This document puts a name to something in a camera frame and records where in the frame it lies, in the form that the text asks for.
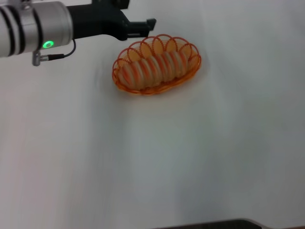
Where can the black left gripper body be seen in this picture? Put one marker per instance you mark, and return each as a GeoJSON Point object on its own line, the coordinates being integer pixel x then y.
{"type": "Point", "coordinates": [100, 21]}

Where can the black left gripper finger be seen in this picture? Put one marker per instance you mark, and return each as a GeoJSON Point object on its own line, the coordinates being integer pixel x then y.
{"type": "Point", "coordinates": [143, 26]}

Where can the orange striped bread loaf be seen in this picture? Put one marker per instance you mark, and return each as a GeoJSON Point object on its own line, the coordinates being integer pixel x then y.
{"type": "Point", "coordinates": [152, 69]}

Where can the orange woven plastic basket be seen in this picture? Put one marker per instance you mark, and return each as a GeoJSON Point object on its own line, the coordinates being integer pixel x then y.
{"type": "Point", "coordinates": [155, 90]}

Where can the dark rounded robot base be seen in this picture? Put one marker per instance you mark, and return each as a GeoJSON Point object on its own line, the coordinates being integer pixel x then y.
{"type": "Point", "coordinates": [214, 225]}

